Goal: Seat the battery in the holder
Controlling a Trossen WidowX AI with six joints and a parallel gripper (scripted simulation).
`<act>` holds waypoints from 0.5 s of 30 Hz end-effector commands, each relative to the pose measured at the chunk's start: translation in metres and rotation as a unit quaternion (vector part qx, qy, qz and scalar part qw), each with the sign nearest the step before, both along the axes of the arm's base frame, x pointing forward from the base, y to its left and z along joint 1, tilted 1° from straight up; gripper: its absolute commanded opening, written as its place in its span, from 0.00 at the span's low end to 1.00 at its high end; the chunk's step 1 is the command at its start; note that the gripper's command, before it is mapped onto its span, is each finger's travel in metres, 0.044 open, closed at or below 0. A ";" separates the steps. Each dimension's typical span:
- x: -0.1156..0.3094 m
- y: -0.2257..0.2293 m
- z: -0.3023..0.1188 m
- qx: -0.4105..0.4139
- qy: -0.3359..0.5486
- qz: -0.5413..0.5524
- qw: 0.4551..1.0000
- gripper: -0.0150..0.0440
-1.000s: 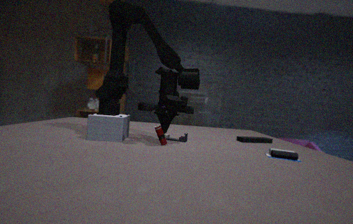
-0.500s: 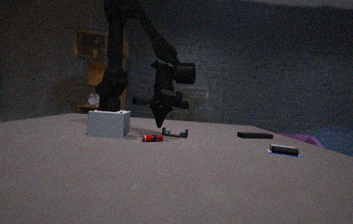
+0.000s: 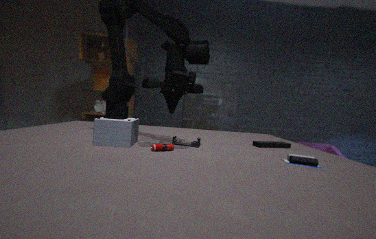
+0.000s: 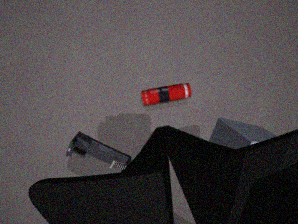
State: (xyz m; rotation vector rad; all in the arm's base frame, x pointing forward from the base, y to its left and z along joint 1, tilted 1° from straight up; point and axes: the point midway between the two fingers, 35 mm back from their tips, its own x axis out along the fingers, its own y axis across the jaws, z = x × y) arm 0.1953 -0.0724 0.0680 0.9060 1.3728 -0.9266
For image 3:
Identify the red battery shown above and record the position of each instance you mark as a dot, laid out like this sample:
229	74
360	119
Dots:
162	147

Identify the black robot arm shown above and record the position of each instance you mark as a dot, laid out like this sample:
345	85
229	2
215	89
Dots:
121	83

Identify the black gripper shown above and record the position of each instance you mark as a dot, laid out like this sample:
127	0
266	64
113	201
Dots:
172	97

